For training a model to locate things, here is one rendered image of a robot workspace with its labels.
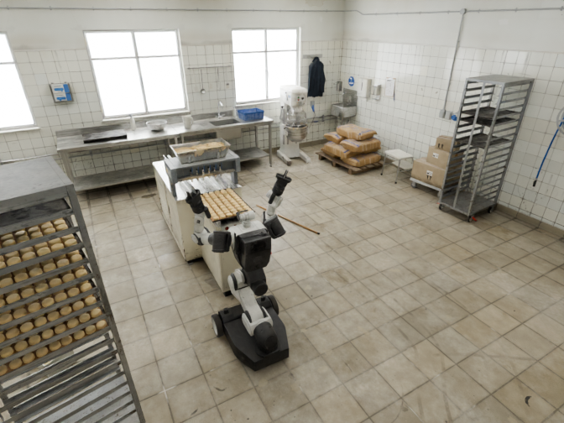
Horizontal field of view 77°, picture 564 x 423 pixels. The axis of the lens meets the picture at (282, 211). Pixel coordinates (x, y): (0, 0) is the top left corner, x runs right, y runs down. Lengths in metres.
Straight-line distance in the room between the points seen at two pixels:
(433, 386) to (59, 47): 6.16
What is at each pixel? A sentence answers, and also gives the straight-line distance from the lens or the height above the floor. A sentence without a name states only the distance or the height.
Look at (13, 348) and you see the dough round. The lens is 2.26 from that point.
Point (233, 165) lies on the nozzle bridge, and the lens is 3.89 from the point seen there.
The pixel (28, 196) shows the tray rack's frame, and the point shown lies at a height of 1.81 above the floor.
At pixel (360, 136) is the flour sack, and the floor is 0.64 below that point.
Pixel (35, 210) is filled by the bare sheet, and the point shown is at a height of 1.67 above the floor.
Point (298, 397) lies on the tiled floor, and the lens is 2.95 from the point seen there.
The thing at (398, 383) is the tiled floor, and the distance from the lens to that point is 3.13.
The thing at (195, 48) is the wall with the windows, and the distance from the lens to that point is 6.73.
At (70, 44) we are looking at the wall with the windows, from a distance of 6.45.
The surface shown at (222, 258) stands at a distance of 3.40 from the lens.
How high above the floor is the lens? 2.43
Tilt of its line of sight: 28 degrees down
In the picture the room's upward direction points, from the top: straight up
